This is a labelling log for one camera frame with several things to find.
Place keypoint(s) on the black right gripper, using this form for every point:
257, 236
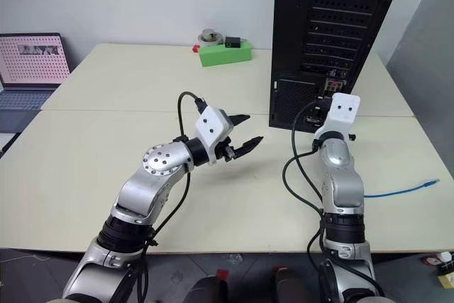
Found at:
317, 113

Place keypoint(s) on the red floor tape piece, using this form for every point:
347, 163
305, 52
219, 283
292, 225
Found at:
221, 273

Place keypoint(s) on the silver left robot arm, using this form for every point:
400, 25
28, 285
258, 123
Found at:
156, 161

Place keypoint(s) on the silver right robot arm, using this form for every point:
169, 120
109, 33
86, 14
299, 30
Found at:
340, 182

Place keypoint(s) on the small red block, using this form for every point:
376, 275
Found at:
195, 48

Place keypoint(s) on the grey tape roll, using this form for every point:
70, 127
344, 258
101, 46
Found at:
210, 37

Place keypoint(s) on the black computer tower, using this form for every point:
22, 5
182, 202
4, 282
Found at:
319, 33

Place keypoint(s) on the small black box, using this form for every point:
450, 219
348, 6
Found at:
232, 42

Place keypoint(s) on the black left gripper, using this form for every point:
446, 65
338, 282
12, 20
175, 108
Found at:
226, 150

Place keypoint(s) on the red and white floor object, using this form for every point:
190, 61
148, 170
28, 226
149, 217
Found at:
432, 259

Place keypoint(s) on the grey laptop with pink screen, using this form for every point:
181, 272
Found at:
30, 65

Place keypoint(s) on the yellow floor object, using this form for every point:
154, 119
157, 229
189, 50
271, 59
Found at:
447, 279

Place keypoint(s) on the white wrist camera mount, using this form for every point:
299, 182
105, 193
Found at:
210, 127
342, 111

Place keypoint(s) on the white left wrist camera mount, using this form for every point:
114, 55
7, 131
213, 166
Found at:
210, 127

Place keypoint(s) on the green rectangular box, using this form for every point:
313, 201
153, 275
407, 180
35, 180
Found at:
225, 55

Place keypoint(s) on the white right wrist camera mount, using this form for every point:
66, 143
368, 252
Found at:
342, 111

